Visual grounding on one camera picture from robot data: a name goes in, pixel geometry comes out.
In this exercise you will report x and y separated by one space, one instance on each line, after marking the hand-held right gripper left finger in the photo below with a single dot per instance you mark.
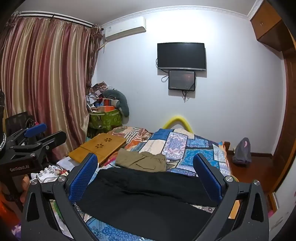
83 176

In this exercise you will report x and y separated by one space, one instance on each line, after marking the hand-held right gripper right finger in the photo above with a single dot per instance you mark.
208 176

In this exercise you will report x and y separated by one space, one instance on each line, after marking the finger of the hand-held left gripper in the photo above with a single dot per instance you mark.
54 138
35 129

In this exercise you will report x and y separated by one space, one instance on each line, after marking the black pants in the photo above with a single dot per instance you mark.
143 204

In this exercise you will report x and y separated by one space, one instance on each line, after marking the khaki pants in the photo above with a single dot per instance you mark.
141 161

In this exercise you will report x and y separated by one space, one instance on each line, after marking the person's left hand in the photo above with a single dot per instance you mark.
25 186

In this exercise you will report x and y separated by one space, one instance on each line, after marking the black chair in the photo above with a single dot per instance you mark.
16 120

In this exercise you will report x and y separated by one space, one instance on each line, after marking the wooden lap desk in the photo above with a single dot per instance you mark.
101 144

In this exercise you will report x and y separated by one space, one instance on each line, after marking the grey backpack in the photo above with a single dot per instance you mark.
241 153

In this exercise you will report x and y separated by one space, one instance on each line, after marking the blue patchwork quilt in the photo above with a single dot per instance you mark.
178 146

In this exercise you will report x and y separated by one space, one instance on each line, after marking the striped red gold curtain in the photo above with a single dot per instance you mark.
46 81

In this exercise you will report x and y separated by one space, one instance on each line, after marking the green storage box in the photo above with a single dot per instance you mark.
107 120

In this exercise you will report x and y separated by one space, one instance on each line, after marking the pile of papers and clutter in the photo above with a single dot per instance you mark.
97 95

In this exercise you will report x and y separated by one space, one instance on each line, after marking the striped orange bedsheet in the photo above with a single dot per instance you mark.
131 135

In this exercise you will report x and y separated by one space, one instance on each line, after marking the grey plush pillow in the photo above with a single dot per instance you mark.
122 99

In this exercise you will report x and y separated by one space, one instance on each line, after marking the grey box under television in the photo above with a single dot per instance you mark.
181 80

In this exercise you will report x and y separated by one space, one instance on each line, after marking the white air conditioner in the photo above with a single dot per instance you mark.
124 29

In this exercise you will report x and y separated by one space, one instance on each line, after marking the wooden overhead cabinet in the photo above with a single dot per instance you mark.
266 25

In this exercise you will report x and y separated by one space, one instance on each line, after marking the wooden bed frame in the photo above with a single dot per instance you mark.
227 146

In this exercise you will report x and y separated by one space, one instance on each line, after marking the white curtain rail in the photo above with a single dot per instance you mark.
57 18

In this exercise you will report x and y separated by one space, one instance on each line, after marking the black wall television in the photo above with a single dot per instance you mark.
181 55

